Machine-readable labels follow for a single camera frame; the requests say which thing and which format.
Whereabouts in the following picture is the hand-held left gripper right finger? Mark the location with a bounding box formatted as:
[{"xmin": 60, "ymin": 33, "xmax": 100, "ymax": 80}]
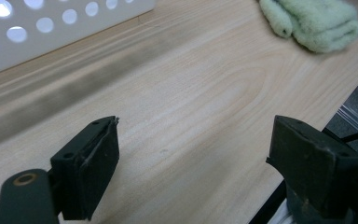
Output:
[{"xmin": 266, "ymin": 115, "xmax": 358, "ymax": 224}]

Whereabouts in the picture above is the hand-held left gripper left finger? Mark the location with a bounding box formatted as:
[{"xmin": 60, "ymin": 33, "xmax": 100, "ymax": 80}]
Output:
[{"xmin": 49, "ymin": 116, "xmax": 120, "ymax": 221}]

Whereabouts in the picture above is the light green folded towel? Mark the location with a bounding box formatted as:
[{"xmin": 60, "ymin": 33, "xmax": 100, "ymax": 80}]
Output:
[{"xmin": 258, "ymin": 0, "xmax": 358, "ymax": 54}]

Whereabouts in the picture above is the white perforated basket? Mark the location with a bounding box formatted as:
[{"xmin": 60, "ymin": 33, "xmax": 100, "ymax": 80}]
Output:
[{"xmin": 0, "ymin": 0, "xmax": 157, "ymax": 79}]

